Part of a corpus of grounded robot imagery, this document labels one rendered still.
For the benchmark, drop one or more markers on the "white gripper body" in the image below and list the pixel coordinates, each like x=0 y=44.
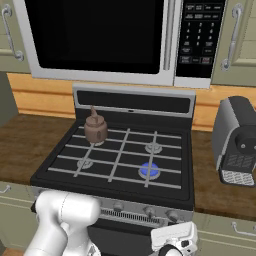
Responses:
x=170 y=234

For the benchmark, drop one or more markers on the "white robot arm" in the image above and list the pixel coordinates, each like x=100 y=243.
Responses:
x=63 y=213

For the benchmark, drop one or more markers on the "steel stove knob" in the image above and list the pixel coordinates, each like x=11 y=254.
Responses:
x=172 y=215
x=118 y=206
x=149 y=211

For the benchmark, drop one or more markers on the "black steel stove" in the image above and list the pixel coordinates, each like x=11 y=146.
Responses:
x=133 y=186

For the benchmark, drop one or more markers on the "black oven door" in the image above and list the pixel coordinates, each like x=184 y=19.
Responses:
x=120 y=241

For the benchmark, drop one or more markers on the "sage green drawer front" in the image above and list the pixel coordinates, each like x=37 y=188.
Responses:
x=223 y=245
x=15 y=220

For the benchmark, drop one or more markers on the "grey black coffee machine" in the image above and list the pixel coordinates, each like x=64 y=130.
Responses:
x=235 y=140

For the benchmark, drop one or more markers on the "brown kettle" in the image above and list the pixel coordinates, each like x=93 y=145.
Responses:
x=95 y=129

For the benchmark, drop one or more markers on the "sage green cupboard door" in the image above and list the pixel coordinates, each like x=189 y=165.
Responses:
x=10 y=63
x=246 y=71

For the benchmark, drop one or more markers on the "steel black microwave oven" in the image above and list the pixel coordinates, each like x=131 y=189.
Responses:
x=100 y=36

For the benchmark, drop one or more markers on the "grey green cabinet side panel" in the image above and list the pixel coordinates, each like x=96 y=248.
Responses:
x=7 y=100

